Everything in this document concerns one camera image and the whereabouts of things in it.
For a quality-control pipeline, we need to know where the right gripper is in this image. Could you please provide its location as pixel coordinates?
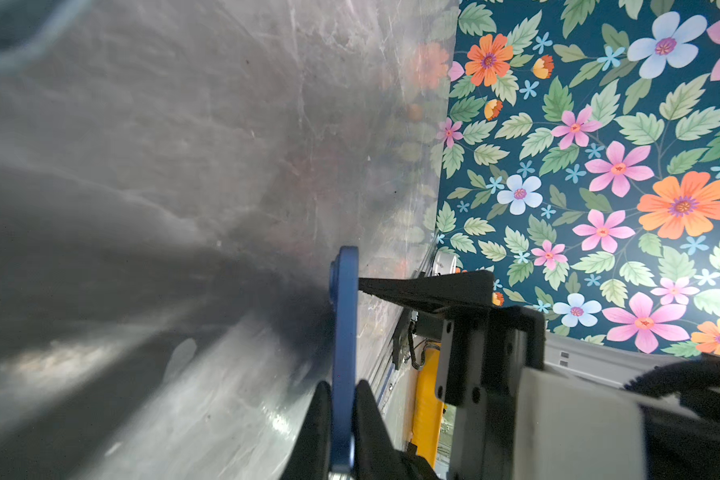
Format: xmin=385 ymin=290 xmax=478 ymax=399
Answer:
xmin=359 ymin=270 xmax=545 ymax=479

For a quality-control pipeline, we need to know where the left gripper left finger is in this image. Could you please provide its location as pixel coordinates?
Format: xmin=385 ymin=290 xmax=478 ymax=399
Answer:
xmin=280 ymin=381 xmax=332 ymax=480

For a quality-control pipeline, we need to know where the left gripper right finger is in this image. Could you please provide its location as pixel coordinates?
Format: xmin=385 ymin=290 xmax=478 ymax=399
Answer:
xmin=352 ymin=380 xmax=438 ymax=480

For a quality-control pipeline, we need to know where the black phone front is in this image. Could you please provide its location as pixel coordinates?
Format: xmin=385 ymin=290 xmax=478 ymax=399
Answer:
xmin=329 ymin=246 xmax=359 ymax=474

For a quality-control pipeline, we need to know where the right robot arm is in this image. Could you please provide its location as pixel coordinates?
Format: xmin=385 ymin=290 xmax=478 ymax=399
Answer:
xmin=359 ymin=271 xmax=720 ymax=479

